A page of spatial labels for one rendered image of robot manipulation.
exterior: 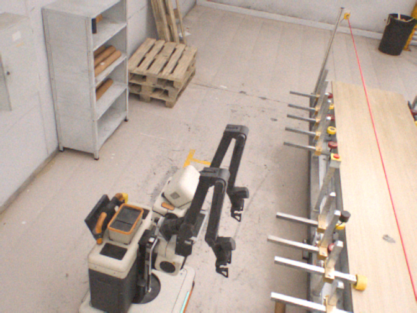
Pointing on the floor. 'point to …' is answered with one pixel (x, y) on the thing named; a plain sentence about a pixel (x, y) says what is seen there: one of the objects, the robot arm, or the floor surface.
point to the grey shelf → (80, 97)
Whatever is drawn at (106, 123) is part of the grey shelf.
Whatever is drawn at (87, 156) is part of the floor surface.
